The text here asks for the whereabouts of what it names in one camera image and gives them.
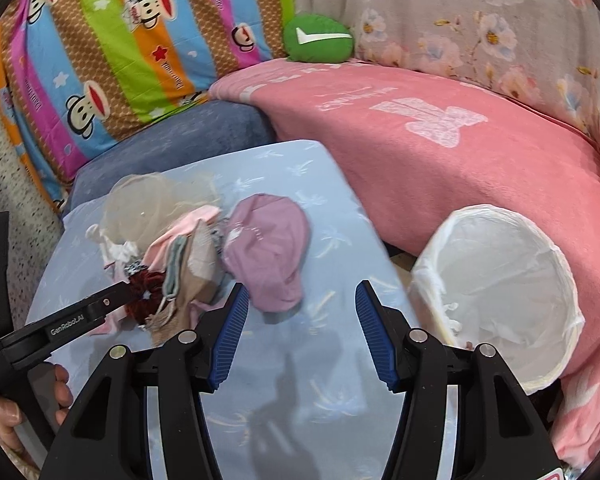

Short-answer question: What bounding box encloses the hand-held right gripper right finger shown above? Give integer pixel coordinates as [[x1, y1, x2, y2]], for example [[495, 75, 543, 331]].
[[355, 280, 563, 480]]

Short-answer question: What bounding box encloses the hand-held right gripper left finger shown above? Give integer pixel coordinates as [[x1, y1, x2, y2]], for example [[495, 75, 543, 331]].
[[39, 282, 251, 480]]

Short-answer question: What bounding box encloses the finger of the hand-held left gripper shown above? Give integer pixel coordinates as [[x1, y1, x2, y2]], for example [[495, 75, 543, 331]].
[[87, 282, 137, 319]]

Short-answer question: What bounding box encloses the dark red scrunchie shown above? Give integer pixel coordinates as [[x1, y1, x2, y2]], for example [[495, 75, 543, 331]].
[[125, 269, 168, 327]]

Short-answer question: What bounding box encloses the brown cloth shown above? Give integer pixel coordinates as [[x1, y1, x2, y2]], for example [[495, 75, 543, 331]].
[[145, 220, 228, 346]]

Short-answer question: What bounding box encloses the grey cloth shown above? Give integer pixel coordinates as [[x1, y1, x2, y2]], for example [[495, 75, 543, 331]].
[[161, 235, 188, 302]]

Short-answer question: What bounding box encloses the clear plastic bag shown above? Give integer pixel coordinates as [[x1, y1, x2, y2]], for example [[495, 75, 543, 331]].
[[99, 172, 231, 261]]

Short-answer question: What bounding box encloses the mauve cloth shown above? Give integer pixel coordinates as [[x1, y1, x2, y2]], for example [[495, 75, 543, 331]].
[[221, 194, 312, 313]]

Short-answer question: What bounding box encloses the light pink cloth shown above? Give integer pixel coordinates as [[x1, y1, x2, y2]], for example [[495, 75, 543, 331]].
[[142, 207, 221, 271]]

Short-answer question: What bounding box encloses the bin with white plastic liner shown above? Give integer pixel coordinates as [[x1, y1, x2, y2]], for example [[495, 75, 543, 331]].
[[410, 203, 584, 395]]

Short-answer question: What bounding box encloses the person's left hand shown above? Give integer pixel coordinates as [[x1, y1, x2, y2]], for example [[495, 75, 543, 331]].
[[0, 364, 75, 468]]

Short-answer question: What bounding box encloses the white cloth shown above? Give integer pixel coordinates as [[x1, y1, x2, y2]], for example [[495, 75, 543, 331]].
[[87, 225, 141, 268]]

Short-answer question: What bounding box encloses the speckled beige cloth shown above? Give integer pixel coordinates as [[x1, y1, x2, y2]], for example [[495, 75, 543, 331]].
[[0, 47, 68, 331]]

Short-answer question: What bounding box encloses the light blue palm-print tablecloth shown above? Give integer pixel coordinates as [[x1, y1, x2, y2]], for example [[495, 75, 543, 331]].
[[25, 140, 416, 480]]

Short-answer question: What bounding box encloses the blue-grey sofa cushion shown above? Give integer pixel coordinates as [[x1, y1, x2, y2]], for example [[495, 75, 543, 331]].
[[70, 99, 276, 211]]

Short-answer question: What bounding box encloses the pink blanket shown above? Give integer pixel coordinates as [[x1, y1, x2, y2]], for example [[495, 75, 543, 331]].
[[209, 57, 600, 471]]

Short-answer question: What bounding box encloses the colourful striped cartoon pillow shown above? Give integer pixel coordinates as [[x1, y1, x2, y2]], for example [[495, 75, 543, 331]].
[[0, 0, 298, 213]]

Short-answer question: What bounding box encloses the green cushion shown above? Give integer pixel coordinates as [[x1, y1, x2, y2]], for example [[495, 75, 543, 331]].
[[283, 15, 356, 64]]

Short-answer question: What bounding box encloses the grey floral blanket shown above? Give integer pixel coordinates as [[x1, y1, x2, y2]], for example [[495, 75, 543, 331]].
[[285, 0, 600, 141]]

